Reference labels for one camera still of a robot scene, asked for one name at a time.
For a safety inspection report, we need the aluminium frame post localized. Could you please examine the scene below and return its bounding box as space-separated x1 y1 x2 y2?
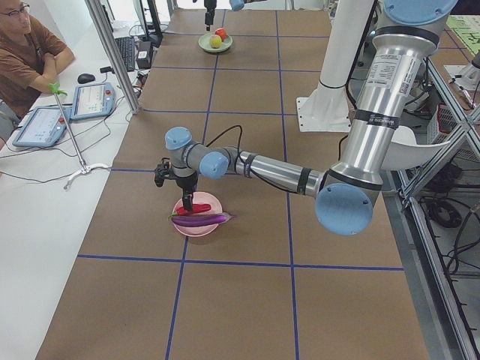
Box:
85 0 140 115

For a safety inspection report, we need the red chili pepper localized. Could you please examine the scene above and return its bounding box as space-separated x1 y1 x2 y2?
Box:
168 203 212 219

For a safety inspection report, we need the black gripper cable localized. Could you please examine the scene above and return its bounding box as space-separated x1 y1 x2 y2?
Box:
205 124 244 155

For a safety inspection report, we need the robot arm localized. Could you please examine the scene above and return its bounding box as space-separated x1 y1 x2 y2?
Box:
203 0 262 32
154 1 455 236

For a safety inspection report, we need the red pomegranate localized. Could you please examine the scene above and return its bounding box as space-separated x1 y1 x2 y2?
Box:
214 28 228 41

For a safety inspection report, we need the far blue teach pendant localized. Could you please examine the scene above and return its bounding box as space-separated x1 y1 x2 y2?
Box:
70 82 116 121

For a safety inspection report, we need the near blue teach pendant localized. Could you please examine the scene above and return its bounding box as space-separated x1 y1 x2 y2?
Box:
13 106 71 148

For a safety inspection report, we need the light green plate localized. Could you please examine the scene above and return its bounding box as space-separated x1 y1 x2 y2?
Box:
198 33 233 53

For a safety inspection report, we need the seated person brown shirt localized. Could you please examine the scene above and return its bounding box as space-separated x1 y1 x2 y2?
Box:
0 0 76 131

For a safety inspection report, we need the white chair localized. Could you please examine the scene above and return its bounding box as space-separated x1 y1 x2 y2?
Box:
381 126 450 170

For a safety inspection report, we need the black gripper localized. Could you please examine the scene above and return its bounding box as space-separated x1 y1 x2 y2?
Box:
175 171 198 214
203 0 216 32

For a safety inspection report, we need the black computer mouse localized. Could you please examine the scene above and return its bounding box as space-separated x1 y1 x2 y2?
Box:
77 73 96 85

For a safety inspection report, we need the black keyboard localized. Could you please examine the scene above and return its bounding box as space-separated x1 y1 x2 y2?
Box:
115 37 136 72

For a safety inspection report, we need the blue teach pendant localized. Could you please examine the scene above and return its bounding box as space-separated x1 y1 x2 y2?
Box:
13 106 71 148
70 82 116 121

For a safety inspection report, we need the pale green peach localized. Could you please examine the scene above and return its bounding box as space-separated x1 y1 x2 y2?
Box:
208 34 223 49

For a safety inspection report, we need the metal stand with green clip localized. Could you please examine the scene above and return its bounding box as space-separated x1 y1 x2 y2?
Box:
47 82 111 191

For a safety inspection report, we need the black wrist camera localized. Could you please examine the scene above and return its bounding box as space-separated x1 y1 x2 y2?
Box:
154 157 176 188

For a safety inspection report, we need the purple eggplant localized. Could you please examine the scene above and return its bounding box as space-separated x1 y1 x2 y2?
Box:
169 212 235 227

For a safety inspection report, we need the pink plate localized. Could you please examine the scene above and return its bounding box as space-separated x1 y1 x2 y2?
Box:
171 191 223 237

